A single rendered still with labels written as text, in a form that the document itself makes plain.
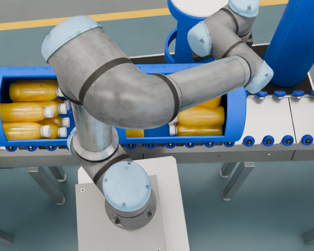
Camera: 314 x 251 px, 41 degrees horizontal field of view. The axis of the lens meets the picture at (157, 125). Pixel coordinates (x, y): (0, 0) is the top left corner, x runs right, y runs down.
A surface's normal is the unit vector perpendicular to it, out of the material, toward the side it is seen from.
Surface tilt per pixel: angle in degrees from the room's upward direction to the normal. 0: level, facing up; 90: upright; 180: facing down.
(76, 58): 30
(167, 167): 0
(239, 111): 39
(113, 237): 0
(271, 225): 0
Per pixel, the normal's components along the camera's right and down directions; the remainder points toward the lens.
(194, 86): 0.66, -0.23
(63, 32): -0.19, -0.29
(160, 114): 0.53, 0.49
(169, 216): 0.01, -0.40
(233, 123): 0.04, 0.55
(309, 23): -0.46, 0.81
